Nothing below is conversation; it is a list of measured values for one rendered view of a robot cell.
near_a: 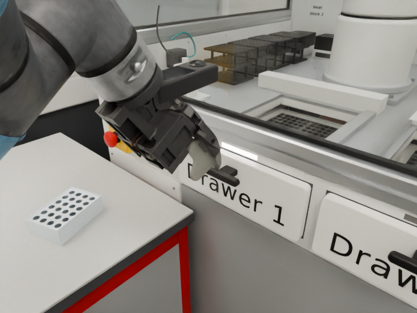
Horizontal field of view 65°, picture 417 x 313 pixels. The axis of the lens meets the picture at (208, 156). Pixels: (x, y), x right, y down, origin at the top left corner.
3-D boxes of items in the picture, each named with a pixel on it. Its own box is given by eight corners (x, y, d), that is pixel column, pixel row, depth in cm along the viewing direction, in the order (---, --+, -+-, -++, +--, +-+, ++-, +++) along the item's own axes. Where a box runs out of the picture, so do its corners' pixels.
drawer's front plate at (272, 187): (297, 243, 56) (306, 189, 51) (179, 180, 73) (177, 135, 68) (302, 238, 57) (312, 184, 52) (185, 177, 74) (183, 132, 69)
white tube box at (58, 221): (61, 246, 63) (56, 230, 61) (30, 233, 66) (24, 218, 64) (103, 209, 73) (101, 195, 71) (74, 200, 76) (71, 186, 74)
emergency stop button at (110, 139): (112, 151, 77) (110, 135, 75) (103, 145, 80) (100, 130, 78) (123, 146, 79) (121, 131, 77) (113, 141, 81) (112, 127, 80)
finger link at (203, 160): (200, 192, 52) (167, 159, 46) (221, 161, 53) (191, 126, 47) (214, 198, 50) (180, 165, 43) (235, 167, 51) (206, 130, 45)
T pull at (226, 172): (236, 189, 56) (236, 182, 55) (203, 172, 60) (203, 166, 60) (248, 180, 58) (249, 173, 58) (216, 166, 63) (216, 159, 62)
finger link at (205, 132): (199, 153, 50) (166, 116, 44) (205, 144, 50) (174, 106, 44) (221, 161, 46) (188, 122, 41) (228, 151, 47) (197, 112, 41)
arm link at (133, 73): (108, 22, 37) (154, 29, 32) (131, 53, 41) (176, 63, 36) (64, 71, 35) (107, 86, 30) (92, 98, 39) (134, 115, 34)
